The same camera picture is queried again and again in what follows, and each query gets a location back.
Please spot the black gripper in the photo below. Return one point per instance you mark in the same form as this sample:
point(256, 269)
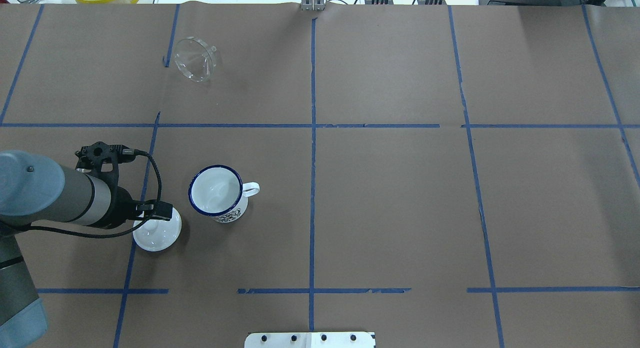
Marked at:
point(120, 208)

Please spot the clear glass funnel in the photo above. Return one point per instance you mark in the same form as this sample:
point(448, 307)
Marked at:
point(195, 59)

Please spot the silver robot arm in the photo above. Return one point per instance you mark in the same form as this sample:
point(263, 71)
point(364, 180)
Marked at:
point(36, 188)

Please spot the white ceramic lid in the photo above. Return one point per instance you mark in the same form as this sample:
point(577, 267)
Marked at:
point(156, 235)

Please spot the white enamel mug blue rim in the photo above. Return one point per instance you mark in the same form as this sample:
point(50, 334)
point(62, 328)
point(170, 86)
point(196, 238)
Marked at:
point(218, 192)

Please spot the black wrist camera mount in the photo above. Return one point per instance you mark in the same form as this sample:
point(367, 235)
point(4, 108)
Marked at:
point(101, 161)

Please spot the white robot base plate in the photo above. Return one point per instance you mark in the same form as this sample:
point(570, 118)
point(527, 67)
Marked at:
point(327, 339)

